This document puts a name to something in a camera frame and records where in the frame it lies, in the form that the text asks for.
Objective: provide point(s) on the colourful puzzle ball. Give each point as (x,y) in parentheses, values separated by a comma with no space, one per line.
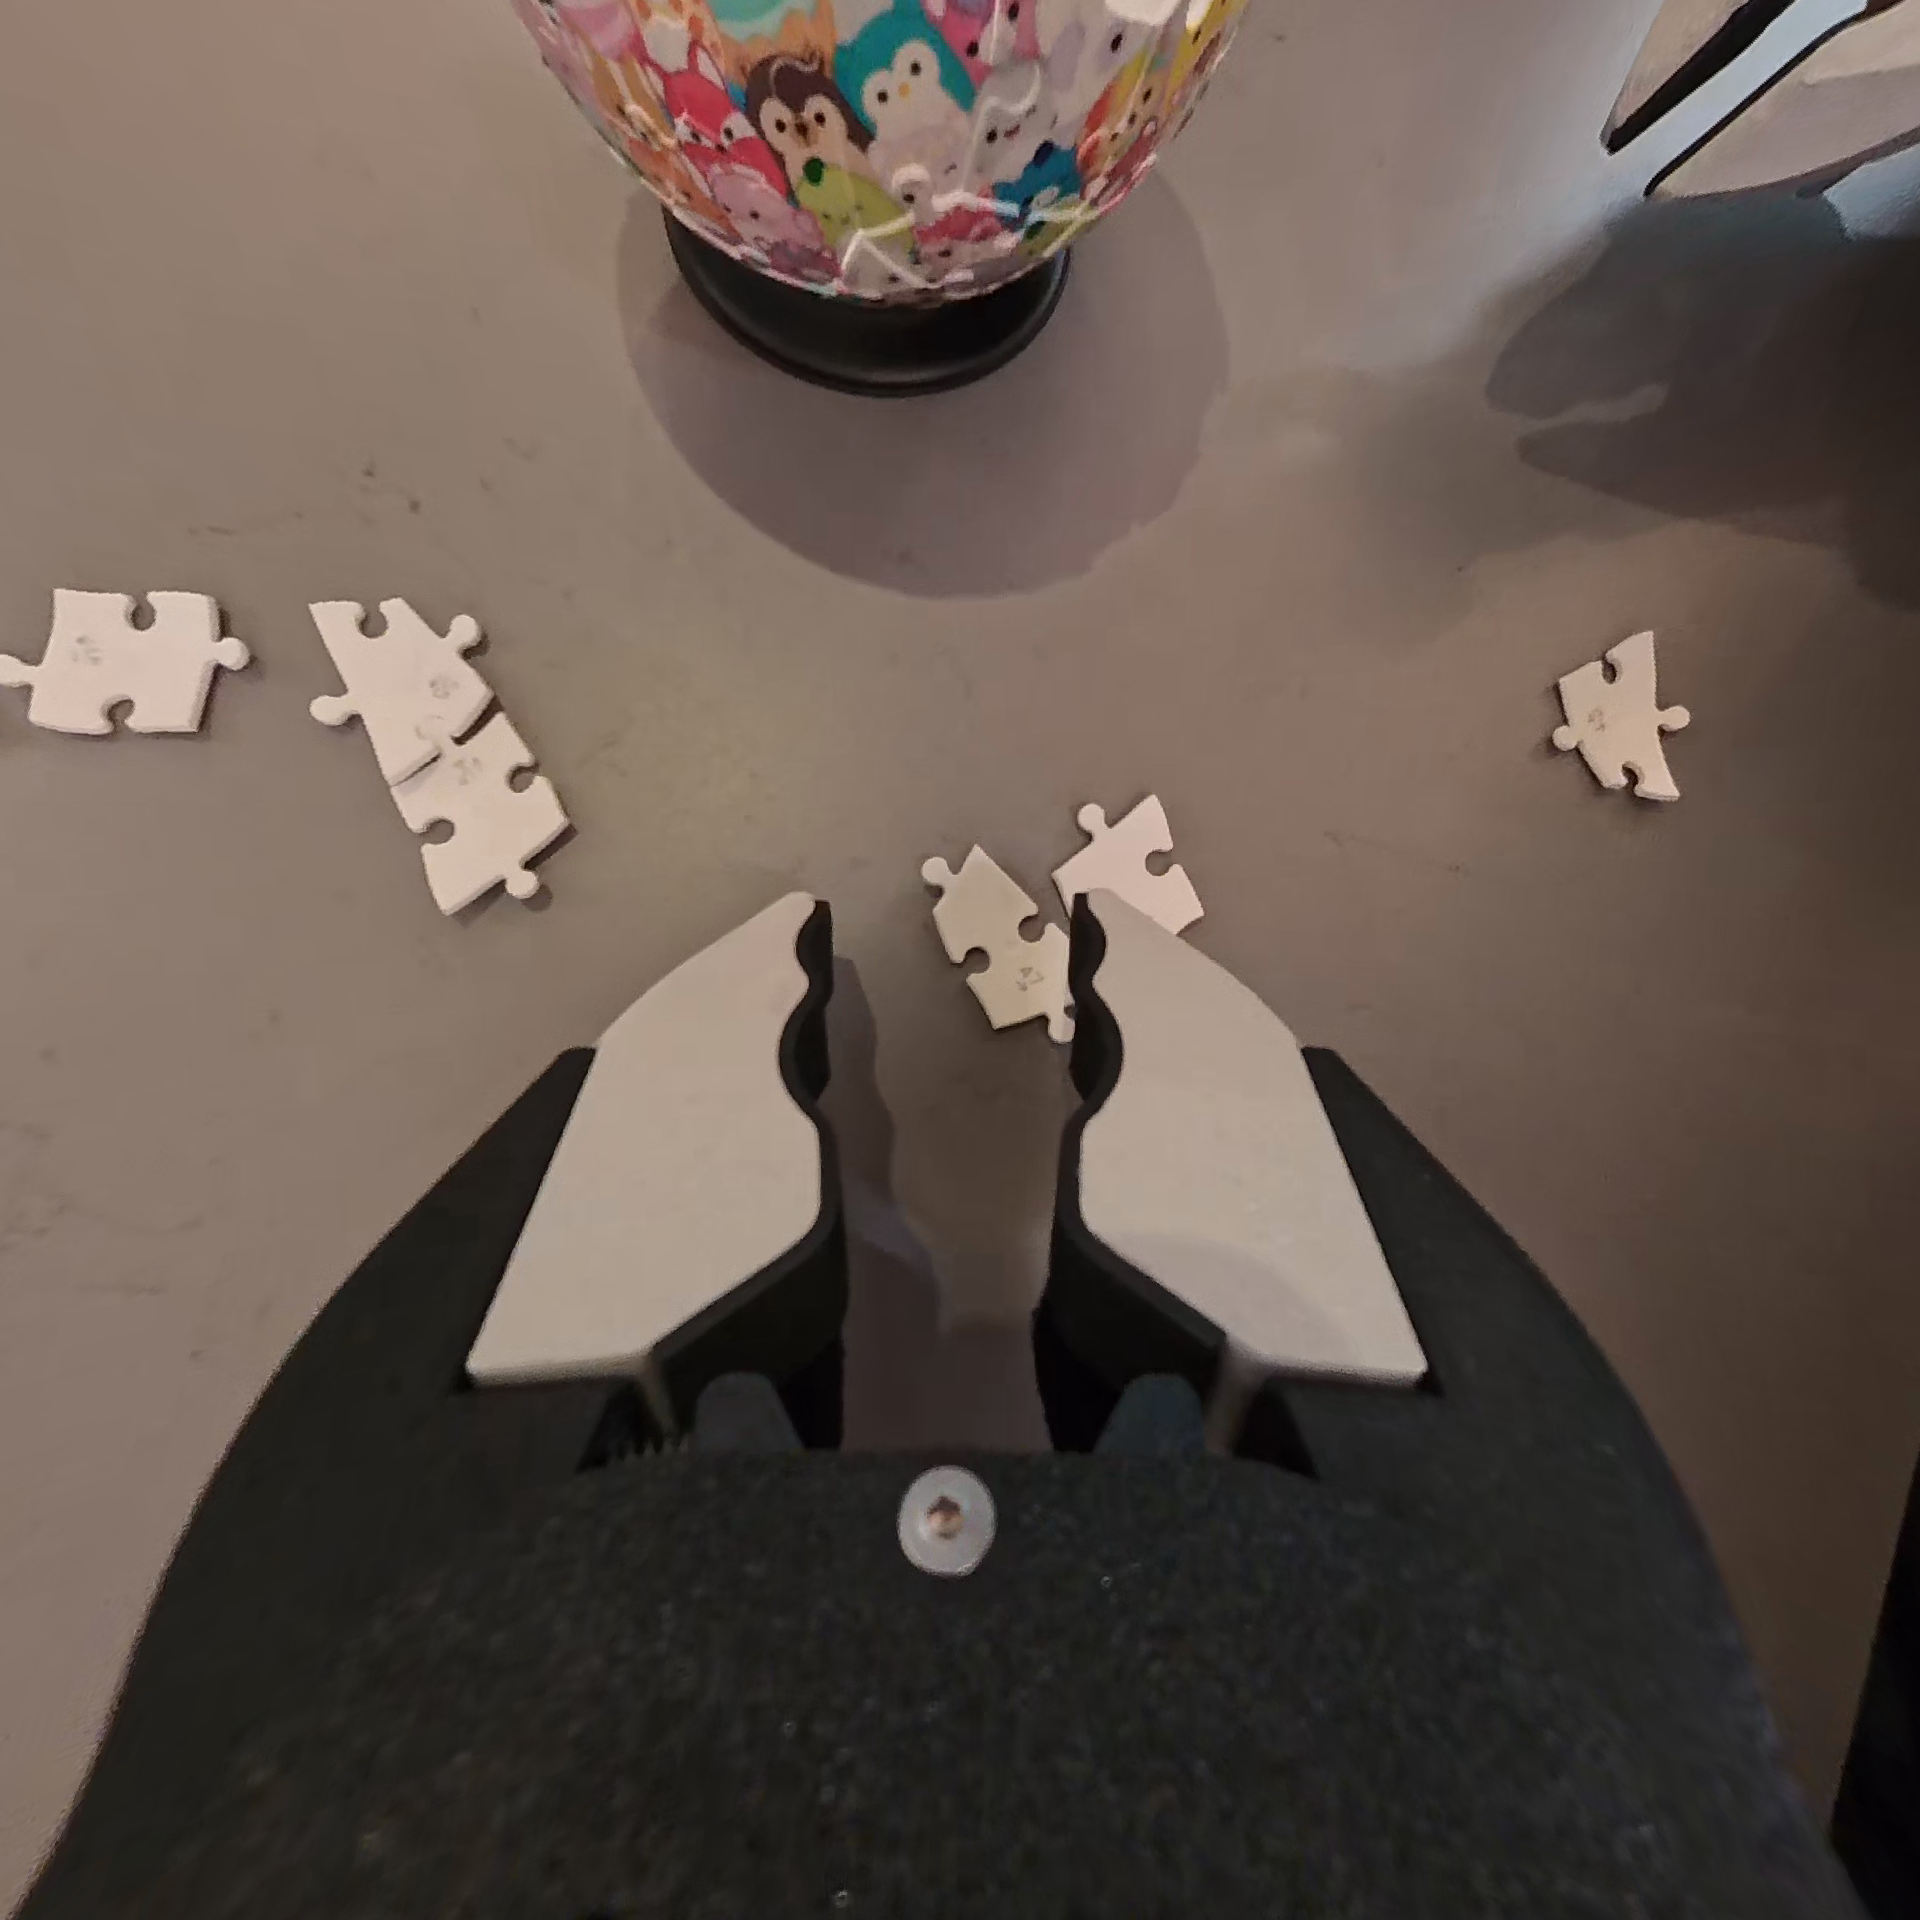
(869,137)

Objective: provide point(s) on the black round ball stand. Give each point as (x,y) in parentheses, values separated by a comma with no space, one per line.
(869,337)

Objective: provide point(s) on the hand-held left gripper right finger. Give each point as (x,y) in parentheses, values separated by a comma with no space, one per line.
(1232,1186)

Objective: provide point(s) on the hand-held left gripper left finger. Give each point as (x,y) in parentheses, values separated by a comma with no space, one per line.
(675,1170)

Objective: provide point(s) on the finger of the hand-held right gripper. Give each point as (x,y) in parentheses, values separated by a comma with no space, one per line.
(1664,59)
(1828,137)

